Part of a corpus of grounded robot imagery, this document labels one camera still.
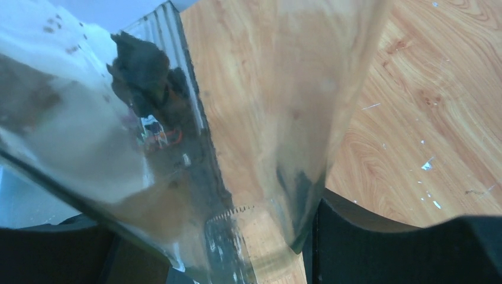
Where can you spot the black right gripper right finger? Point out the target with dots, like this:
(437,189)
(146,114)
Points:
(350,244)

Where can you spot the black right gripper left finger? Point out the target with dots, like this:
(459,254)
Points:
(78,250)

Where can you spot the tall clear glass bottle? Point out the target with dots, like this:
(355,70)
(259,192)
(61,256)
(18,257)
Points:
(219,171)

